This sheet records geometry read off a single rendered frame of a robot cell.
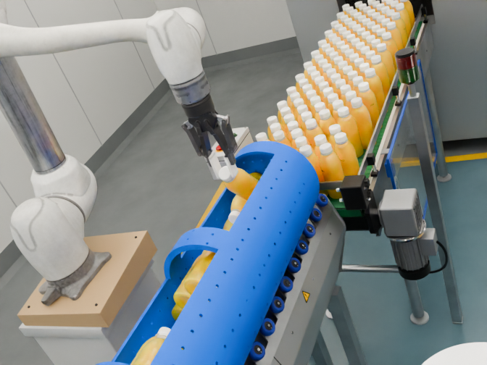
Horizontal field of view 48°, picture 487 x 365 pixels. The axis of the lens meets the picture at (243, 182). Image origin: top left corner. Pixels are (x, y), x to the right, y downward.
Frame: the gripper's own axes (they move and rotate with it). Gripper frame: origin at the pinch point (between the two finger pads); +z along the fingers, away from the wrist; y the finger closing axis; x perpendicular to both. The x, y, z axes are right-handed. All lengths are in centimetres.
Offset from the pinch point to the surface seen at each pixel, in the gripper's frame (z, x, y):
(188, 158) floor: 132, 223, -190
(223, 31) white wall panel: 95, 427, -233
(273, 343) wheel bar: 37.3, -26.5, 11.6
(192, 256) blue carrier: 21.4, -12.1, -13.4
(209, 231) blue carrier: 6.4, -19.0, 2.1
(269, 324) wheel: 32.8, -24.2, 11.0
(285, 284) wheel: 33.1, -10.1, 10.7
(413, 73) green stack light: 12, 64, 38
